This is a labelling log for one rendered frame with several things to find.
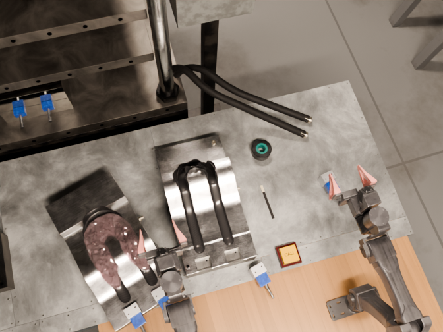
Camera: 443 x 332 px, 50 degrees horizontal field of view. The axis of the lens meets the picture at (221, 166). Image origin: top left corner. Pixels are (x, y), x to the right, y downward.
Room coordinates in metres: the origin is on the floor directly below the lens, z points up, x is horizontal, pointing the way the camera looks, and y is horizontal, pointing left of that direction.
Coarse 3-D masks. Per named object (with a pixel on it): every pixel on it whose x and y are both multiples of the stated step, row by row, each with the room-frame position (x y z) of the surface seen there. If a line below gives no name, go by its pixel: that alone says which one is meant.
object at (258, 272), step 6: (258, 264) 0.28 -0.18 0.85; (252, 270) 0.26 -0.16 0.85; (258, 270) 0.26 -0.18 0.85; (264, 270) 0.26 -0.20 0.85; (252, 276) 0.24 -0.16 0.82; (258, 276) 0.24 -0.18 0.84; (264, 276) 0.24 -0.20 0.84; (258, 282) 0.22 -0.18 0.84; (264, 282) 0.22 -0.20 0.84; (270, 294) 0.18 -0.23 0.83
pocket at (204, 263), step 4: (208, 256) 0.28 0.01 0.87; (196, 260) 0.27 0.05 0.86; (200, 260) 0.27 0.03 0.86; (204, 260) 0.27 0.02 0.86; (208, 260) 0.27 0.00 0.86; (196, 264) 0.25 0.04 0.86; (200, 264) 0.25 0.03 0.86; (204, 264) 0.25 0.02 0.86; (208, 264) 0.26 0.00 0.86; (200, 268) 0.24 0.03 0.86; (204, 268) 0.24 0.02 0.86; (208, 268) 0.24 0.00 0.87
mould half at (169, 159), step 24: (192, 144) 0.71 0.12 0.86; (216, 144) 0.72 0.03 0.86; (168, 168) 0.60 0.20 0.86; (216, 168) 0.60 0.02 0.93; (168, 192) 0.48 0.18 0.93; (192, 192) 0.50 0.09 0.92; (240, 216) 0.44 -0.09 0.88; (216, 240) 0.34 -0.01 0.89; (240, 240) 0.35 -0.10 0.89; (192, 264) 0.25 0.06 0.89; (216, 264) 0.26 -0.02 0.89
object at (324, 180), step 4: (328, 172) 0.67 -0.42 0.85; (332, 172) 0.67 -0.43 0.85; (320, 176) 0.65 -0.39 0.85; (324, 176) 0.65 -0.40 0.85; (332, 176) 0.65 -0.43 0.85; (320, 180) 0.64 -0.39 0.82; (324, 180) 0.63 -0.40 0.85; (328, 180) 0.63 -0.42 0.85; (320, 184) 0.63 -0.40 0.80; (324, 184) 0.62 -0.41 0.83; (328, 184) 0.62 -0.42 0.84; (328, 188) 0.60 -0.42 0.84; (328, 192) 0.59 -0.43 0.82; (340, 200) 0.56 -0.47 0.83
